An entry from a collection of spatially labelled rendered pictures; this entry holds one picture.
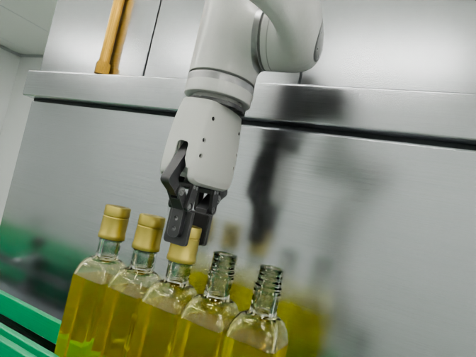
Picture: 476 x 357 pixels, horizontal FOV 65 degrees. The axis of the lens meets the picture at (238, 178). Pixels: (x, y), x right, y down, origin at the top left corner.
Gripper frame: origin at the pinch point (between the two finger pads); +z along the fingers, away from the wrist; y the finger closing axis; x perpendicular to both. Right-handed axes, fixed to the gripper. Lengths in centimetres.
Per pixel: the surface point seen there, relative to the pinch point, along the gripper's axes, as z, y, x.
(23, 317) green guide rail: 21.3, -3.1, -29.1
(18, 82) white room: -113, -310, -565
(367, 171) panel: -11.8, -11.8, 17.5
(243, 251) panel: 2.7, -11.9, 2.5
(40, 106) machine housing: -16, -15, -56
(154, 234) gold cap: 1.8, 0.8, -4.3
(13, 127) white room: -43, -310, -551
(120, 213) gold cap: 0.5, 1.0, -10.2
